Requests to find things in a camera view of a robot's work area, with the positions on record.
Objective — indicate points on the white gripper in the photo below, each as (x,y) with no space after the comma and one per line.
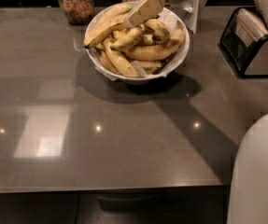
(146,10)

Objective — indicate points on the small dark-tipped banana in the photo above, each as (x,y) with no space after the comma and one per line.
(160,31)

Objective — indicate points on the banana at bowl rear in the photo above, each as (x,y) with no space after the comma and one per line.
(114,11)

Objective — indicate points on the small centre banana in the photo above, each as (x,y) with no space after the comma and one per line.
(147,40)

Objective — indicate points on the long top banana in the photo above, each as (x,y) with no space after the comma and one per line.
(96,34)

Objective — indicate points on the middle short banana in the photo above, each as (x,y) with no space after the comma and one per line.
(128,40)

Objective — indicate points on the large right curved banana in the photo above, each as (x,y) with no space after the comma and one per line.
(157,52)

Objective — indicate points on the front bottom banana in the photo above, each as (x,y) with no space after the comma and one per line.
(146,67)

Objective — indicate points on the front left banana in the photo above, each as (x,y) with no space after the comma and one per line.
(119,60)

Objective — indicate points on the white paper bowl liner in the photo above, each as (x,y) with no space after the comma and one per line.
(170,64)

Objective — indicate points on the lower left banana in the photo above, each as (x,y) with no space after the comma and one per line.
(106,63)

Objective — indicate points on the white bowl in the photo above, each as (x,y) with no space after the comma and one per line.
(115,34)

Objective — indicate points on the white paper bag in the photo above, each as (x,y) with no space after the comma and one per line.
(192,13)

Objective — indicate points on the glass jar with granola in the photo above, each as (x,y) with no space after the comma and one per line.
(77,12)

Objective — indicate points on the black napkin holder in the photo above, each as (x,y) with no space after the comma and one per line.
(244,43)

